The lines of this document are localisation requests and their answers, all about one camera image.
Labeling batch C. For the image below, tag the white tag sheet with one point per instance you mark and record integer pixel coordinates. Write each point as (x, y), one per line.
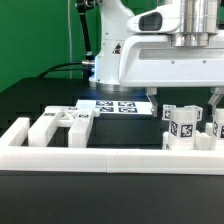
(117, 107)

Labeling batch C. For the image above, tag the white U-shaped fence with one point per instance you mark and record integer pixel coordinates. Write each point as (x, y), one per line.
(15, 156)

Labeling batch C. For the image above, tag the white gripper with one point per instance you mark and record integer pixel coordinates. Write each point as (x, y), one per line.
(151, 61)

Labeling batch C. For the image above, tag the white chair seat part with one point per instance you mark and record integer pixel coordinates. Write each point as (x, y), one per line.
(202, 140)

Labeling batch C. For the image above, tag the small tagged nut cube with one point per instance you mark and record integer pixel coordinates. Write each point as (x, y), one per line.
(166, 111)
(198, 109)

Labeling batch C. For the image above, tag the white chair back frame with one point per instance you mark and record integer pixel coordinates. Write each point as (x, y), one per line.
(79, 122)

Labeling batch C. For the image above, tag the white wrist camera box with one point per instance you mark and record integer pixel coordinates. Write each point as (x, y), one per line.
(163, 19)

